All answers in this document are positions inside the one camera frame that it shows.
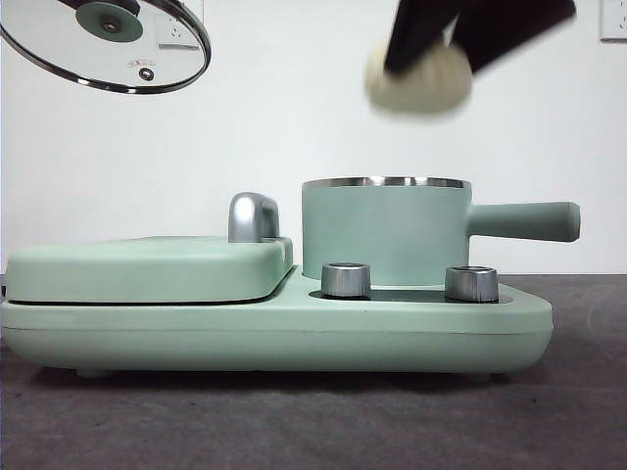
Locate silver control knob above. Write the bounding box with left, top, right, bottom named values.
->
left=319, top=262, right=372, bottom=299
left=444, top=265, right=500, bottom=302

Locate black control panel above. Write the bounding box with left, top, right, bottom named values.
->
left=309, top=287, right=501, bottom=303

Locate pleated white steamed bun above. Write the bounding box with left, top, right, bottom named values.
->
left=362, top=36, right=475, bottom=118

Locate green pot with handle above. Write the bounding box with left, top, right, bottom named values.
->
left=300, top=176, right=582, bottom=289

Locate glass pot lid green knob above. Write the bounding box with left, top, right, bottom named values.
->
left=0, top=0, right=213, bottom=97

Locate green breakfast machine base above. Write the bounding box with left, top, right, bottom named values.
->
left=0, top=286, right=555, bottom=381

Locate white wall socket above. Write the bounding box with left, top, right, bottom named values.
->
left=600, top=0, right=627, bottom=42
left=159, top=0, right=205, bottom=50

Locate silver griddle cover handle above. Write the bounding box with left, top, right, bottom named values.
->
left=227, top=192, right=282, bottom=245

